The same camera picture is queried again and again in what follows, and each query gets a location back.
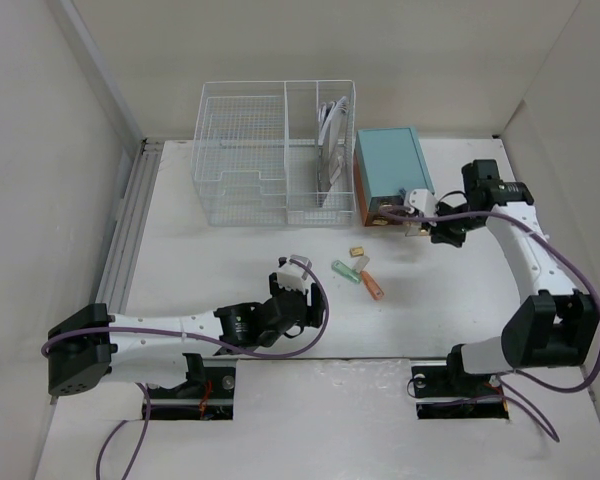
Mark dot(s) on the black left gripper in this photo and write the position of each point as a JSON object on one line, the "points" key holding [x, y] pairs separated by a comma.
{"points": [[314, 304]]}

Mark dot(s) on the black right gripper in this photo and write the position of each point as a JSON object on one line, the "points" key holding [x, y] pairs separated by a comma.
{"points": [[440, 235]]}

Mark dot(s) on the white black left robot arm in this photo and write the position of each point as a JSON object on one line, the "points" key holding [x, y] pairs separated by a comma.
{"points": [[94, 345]]}

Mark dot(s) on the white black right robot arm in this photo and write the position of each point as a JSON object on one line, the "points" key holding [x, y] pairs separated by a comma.
{"points": [[555, 323]]}

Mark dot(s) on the teal orange drawer cabinet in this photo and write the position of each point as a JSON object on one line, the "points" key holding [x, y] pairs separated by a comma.
{"points": [[388, 163]]}

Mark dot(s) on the green correction tape dispenser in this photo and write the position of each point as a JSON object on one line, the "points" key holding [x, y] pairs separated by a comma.
{"points": [[345, 271]]}

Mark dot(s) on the orange correction tape dispenser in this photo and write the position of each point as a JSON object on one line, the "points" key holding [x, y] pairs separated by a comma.
{"points": [[372, 286]]}

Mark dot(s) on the grey eraser block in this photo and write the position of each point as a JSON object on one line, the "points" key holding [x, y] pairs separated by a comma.
{"points": [[362, 262]]}

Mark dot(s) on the yellow eraser block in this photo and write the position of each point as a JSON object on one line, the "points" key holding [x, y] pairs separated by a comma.
{"points": [[356, 251]]}

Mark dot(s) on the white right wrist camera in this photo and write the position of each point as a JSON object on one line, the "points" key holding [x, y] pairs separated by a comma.
{"points": [[420, 203]]}

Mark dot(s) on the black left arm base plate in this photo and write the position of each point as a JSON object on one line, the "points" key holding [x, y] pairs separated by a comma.
{"points": [[210, 398]]}

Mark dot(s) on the aluminium frame rail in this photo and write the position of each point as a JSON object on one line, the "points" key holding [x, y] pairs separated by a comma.
{"points": [[125, 229]]}

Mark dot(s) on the white wire mesh basket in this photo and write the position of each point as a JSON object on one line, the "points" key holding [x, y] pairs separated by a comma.
{"points": [[254, 153]]}

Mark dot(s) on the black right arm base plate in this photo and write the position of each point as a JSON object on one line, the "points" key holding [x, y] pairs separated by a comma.
{"points": [[440, 397]]}

